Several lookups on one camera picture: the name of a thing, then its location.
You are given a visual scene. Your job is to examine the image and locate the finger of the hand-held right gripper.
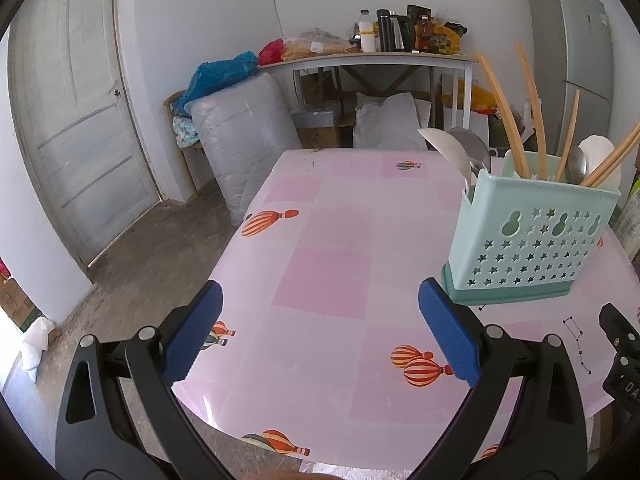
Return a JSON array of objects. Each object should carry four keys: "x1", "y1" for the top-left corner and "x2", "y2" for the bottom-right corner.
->
[{"x1": 598, "y1": 302, "x2": 640, "y2": 356}]

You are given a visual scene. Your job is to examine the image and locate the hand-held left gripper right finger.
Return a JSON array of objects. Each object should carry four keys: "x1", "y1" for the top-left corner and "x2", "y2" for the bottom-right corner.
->
[{"x1": 407, "y1": 277, "x2": 587, "y2": 480}]

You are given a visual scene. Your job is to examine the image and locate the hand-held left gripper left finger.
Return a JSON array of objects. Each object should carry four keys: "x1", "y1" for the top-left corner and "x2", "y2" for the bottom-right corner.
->
[{"x1": 55, "y1": 279, "x2": 236, "y2": 480}]

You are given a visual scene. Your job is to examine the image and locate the mint green utensil holder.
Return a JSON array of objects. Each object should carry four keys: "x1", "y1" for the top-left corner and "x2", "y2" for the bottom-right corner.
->
[{"x1": 440, "y1": 150, "x2": 623, "y2": 306}]

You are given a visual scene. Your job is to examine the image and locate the metal spoon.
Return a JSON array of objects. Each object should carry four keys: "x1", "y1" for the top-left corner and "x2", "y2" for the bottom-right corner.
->
[
  {"x1": 447, "y1": 127, "x2": 493, "y2": 176},
  {"x1": 567, "y1": 146, "x2": 591, "y2": 185}
]

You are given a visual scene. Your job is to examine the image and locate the pink balloon-print tablecloth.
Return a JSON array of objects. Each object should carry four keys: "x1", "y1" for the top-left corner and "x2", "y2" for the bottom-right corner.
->
[{"x1": 170, "y1": 149, "x2": 640, "y2": 473}]

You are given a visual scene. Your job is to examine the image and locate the white plastic bag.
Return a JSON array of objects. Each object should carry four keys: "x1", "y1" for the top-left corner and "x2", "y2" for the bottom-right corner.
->
[{"x1": 19, "y1": 316, "x2": 57, "y2": 387}]

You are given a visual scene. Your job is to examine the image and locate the cardboard box with red print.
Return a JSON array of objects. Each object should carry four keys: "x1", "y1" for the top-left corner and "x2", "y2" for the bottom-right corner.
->
[{"x1": 0, "y1": 260, "x2": 44, "y2": 332}]

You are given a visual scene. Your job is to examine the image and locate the large clear-wrapped grey bundle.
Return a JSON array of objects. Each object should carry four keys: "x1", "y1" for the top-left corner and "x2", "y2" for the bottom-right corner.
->
[{"x1": 184, "y1": 72, "x2": 302, "y2": 227}]

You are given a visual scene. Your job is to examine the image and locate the floral cloth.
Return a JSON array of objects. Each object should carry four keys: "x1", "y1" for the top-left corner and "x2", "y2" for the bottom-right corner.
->
[{"x1": 172, "y1": 115, "x2": 202, "y2": 149}]

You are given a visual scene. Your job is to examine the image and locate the white foam box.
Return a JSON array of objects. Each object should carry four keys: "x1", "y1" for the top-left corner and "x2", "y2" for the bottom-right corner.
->
[{"x1": 441, "y1": 106, "x2": 493, "y2": 133}]

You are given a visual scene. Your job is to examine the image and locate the white woven sack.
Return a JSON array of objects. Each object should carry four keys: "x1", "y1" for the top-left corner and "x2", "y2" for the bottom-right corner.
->
[{"x1": 352, "y1": 92, "x2": 432, "y2": 151}]

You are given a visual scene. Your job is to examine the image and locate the wooden bench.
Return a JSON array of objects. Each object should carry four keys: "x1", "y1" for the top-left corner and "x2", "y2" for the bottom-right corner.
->
[{"x1": 162, "y1": 90, "x2": 203, "y2": 197}]

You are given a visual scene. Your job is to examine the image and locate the yellow plastic bag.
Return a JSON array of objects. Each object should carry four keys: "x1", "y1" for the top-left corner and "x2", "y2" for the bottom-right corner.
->
[{"x1": 452, "y1": 84, "x2": 497, "y2": 117}]

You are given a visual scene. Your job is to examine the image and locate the grey foil box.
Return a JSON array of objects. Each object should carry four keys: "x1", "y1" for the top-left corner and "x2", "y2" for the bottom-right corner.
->
[{"x1": 292, "y1": 110, "x2": 343, "y2": 130}]

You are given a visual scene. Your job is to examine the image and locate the grey wooden door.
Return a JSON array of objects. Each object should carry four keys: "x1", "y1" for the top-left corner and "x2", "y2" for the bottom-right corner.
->
[{"x1": 7, "y1": 0, "x2": 162, "y2": 267}]

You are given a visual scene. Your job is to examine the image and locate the blue plastic bag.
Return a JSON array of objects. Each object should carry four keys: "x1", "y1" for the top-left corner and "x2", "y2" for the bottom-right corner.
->
[{"x1": 187, "y1": 51, "x2": 259, "y2": 102}]

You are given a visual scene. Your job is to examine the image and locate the brown cardboard box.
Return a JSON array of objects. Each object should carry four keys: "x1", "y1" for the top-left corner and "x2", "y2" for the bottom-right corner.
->
[{"x1": 299, "y1": 71, "x2": 337, "y2": 108}]

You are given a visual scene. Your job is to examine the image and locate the silver refrigerator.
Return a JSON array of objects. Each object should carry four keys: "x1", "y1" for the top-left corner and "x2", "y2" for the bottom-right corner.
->
[{"x1": 526, "y1": 0, "x2": 614, "y2": 161}]

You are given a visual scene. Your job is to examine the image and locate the white-legged wooden desk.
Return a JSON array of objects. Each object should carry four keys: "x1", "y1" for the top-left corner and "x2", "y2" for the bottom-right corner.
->
[{"x1": 256, "y1": 51, "x2": 481, "y2": 133}]

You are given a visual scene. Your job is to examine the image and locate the red plastic bag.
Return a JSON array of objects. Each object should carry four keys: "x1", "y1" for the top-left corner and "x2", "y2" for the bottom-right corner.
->
[{"x1": 257, "y1": 39, "x2": 286, "y2": 66}]

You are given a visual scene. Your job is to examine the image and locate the yellow snack bag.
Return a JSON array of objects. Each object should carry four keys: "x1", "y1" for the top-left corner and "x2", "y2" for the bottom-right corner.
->
[{"x1": 432, "y1": 21, "x2": 469, "y2": 56}]

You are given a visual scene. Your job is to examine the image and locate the orange drink bottle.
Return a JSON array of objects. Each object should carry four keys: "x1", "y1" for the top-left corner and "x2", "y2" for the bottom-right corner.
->
[{"x1": 417, "y1": 15, "x2": 434, "y2": 52}]

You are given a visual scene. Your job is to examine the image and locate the black steel electric kettle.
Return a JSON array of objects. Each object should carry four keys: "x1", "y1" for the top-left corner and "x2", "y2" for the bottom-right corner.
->
[{"x1": 390, "y1": 14, "x2": 417, "y2": 53}]

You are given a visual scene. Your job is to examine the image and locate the clear-wrapped yellow food packets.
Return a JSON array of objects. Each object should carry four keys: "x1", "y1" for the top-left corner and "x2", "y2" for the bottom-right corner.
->
[{"x1": 281, "y1": 29, "x2": 360, "y2": 62}]

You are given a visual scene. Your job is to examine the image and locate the black thermos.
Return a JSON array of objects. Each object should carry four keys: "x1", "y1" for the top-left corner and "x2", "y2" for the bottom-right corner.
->
[{"x1": 376, "y1": 9, "x2": 392, "y2": 52}]

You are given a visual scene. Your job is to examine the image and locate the white bottle yellow label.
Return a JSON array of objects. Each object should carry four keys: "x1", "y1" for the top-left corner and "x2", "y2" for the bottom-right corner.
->
[{"x1": 357, "y1": 9, "x2": 377, "y2": 53}]

